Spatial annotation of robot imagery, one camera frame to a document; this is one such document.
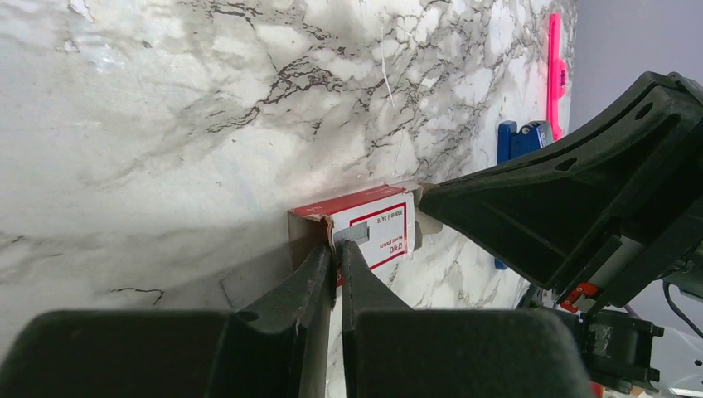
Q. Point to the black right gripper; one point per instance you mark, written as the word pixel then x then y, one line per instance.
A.
pixel 597 216

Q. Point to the red white staple box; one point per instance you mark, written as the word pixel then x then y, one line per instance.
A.
pixel 385 222

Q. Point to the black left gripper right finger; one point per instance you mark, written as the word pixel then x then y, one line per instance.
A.
pixel 392 350

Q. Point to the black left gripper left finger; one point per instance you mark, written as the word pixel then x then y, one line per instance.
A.
pixel 274 347

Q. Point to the blue stapler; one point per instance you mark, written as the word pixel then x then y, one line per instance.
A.
pixel 514 142

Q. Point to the pink highlighter marker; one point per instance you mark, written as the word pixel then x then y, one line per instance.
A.
pixel 557 77

